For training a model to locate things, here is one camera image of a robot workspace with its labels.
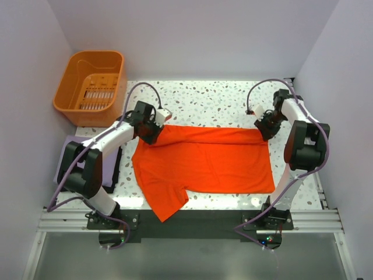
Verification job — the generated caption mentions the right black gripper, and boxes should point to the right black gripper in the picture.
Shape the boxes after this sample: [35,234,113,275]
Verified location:
[255,111,287,142]

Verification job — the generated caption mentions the orange t shirt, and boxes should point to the orange t shirt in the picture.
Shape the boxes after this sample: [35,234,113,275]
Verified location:
[132,125,275,222]

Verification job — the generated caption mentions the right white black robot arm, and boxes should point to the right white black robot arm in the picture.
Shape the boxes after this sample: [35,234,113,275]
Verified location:
[249,89,330,230]

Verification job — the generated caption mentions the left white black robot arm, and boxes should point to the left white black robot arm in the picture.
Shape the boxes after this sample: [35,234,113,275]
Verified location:
[57,101,172,229]

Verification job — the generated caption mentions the folded lavender t shirt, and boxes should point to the folded lavender t shirt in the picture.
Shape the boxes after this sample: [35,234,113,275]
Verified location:
[53,135,122,194]

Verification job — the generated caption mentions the orange plastic basket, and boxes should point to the orange plastic basket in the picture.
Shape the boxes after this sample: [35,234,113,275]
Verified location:
[53,50,127,127]

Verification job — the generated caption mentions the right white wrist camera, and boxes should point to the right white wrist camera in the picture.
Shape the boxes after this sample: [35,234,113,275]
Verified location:
[247,104,265,120]

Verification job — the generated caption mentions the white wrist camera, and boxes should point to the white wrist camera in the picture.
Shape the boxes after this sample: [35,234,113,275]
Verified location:
[155,108,173,125]
[247,104,265,120]

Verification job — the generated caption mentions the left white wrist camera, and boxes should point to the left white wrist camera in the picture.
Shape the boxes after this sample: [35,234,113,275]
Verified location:
[155,108,173,125]

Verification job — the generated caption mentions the aluminium table edge rail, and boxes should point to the aluminium table edge rail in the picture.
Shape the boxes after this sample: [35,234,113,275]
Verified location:
[284,77,329,210]

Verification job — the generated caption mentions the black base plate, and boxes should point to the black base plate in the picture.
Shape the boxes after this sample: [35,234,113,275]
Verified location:
[85,208,294,249]

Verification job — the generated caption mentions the aluminium front rail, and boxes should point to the aluminium front rail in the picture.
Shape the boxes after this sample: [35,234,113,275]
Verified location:
[38,209,344,233]

